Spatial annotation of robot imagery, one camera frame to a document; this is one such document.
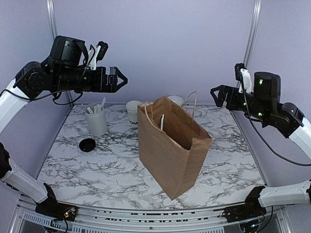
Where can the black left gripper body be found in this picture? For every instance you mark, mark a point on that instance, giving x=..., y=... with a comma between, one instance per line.
x=69, y=77

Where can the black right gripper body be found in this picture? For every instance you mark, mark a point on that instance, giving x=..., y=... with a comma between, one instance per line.
x=257, y=108

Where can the white straw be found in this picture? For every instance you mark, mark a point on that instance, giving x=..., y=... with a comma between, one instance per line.
x=162, y=122

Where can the brown paper bag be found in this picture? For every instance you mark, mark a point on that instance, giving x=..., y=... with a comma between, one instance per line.
x=175, y=155

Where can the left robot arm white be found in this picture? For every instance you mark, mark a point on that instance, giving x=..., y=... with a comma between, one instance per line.
x=30, y=113

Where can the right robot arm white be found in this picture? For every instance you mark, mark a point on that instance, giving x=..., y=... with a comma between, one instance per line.
x=295, y=127

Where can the white ribbed canister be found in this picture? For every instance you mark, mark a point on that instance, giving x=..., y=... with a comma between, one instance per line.
x=96, y=120

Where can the orange white bowl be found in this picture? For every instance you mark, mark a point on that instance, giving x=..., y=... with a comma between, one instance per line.
x=176, y=99

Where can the black lid stack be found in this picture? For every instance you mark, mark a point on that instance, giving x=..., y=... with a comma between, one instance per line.
x=87, y=145

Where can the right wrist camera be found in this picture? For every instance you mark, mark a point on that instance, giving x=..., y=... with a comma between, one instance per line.
x=244, y=78

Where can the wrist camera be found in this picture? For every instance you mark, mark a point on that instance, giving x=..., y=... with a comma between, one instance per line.
x=244, y=78
x=96, y=53

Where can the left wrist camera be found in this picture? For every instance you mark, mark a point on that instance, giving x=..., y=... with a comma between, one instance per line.
x=96, y=53

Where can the aluminium frame post right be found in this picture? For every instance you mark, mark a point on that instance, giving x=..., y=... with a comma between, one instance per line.
x=251, y=41

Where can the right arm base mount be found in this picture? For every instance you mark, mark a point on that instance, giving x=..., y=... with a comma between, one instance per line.
x=250, y=209

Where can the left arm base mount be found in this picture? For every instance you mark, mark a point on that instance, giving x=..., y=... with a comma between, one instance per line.
x=51, y=207

